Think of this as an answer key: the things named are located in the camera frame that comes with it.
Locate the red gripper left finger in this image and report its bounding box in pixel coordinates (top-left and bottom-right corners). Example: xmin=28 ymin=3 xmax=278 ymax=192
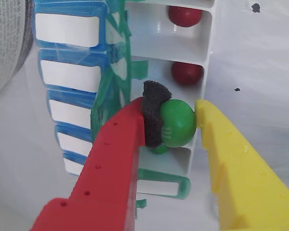
xmin=30 ymin=80 xmax=172 ymax=231

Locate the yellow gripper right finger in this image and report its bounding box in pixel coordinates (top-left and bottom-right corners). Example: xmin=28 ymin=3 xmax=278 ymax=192
xmin=194 ymin=99 xmax=289 ymax=231

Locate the green round pill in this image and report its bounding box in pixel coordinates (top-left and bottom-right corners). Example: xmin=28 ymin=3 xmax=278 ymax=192
xmin=159 ymin=98 xmax=197 ymax=148
xmin=150 ymin=143 xmax=169 ymax=155

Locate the pale grey tablecloth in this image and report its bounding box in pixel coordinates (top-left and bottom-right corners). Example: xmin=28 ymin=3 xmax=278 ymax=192
xmin=0 ymin=0 xmax=289 ymax=231

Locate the green blue weekly pill organizer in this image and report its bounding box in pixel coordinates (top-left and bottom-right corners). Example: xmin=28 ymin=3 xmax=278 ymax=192
xmin=31 ymin=0 xmax=219 ymax=210

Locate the printed newspaper sheet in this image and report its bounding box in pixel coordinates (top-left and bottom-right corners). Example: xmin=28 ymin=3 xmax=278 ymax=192
xmin=0 ymin=0 xmax=36 ymax=98

